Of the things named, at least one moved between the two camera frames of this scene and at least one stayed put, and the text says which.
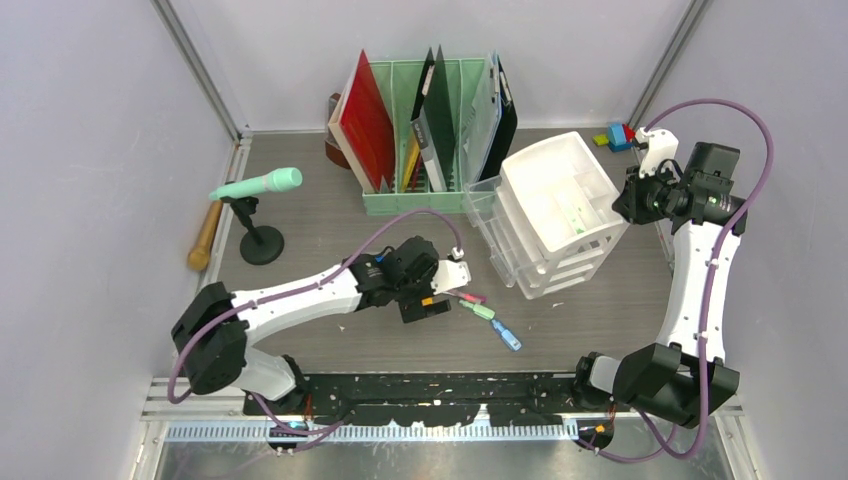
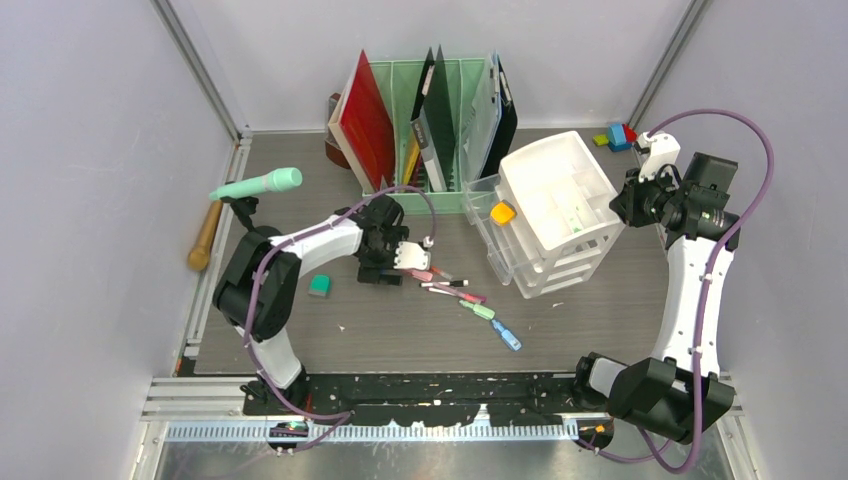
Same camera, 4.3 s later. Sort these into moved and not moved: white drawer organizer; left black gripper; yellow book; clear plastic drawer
Moved: left black gripper
Not moved: white drawer organizer; clear plastic drawer; yellow book
